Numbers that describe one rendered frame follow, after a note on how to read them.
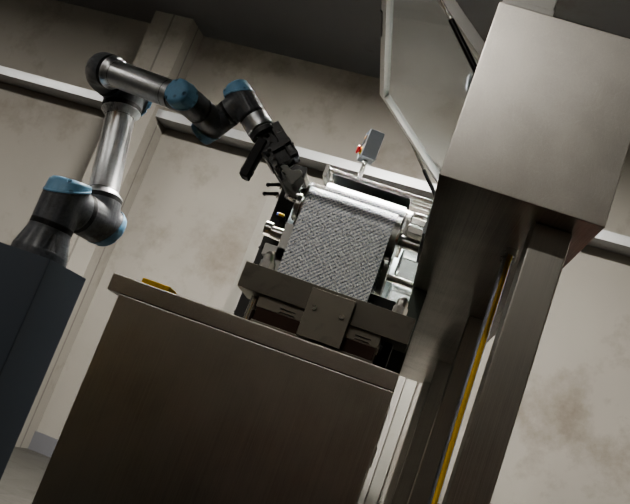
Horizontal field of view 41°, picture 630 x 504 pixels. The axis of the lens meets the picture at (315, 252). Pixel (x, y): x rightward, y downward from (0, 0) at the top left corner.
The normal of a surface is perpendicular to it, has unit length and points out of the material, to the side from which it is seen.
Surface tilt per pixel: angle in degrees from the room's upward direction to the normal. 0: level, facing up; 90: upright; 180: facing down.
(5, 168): 90
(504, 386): 90
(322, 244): 90
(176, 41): 90
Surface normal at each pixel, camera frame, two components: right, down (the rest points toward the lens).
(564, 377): -0.19, -0.28
